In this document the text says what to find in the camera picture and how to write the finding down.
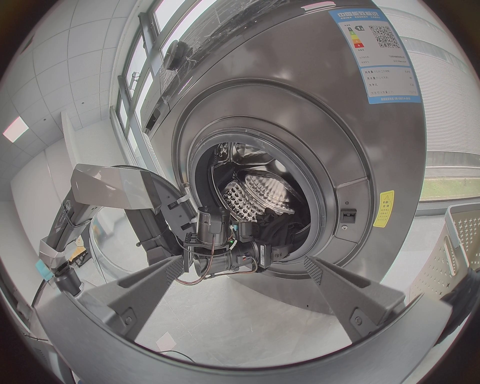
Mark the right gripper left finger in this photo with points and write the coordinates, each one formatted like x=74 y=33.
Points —
x=123 y=303

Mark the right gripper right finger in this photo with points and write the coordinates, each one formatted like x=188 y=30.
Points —
x=360 y=303

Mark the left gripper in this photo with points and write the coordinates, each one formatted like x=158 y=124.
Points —
x=243 y=258

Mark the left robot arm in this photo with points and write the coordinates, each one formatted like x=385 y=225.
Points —
x=112 y=187

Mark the heap of dark clothes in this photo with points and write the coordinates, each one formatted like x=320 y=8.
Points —
x=279 y=228

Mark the washing machine door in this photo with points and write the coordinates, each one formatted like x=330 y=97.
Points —
x=108 y=258

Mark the cream laundry basket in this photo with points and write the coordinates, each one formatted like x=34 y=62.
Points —
x=438 y=258

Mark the grey washing machine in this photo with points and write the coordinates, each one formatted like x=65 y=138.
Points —
x=300 y=112

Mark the square ceiling light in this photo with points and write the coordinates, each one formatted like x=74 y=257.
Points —
x=15 y=128

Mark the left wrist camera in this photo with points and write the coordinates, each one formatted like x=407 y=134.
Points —
x=248 y=231

